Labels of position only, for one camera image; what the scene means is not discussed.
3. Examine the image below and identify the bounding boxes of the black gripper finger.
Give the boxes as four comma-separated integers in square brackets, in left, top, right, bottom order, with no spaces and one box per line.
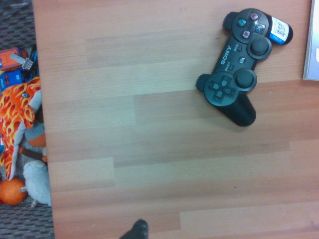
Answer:
[119,218,150,239]

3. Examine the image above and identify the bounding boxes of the black Sony gamepad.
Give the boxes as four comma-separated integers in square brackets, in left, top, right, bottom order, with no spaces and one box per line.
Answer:
[195,8,294,127]

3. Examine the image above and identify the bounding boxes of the woven grey wicker basket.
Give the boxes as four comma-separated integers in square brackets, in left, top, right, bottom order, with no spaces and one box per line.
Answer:
[0,0,55,239]

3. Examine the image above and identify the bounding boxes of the reddish wooden coffee table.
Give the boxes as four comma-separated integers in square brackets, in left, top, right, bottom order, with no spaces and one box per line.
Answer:
[31,0,319,239]

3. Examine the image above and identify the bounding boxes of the grey plush toy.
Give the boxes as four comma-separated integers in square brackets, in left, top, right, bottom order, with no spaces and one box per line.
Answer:
[23,160,52,207]

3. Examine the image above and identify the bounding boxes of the orange grey knit ball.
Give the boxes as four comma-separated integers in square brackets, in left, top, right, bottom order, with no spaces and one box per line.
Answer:
[24,121,47,148]

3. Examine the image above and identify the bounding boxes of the orange flame pattern plush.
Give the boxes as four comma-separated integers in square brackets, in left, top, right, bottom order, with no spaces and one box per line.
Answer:
[0,77,42,181]

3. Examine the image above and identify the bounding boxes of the blue police toy car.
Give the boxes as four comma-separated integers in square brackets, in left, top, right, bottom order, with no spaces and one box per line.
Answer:
[0,69,25,91]

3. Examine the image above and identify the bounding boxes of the teal black headphones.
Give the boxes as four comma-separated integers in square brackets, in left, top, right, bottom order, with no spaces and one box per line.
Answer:
[29,44,40,78]

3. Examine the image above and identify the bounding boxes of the red toy car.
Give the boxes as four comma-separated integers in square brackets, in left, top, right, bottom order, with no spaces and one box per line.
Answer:
[0,47,34,72]

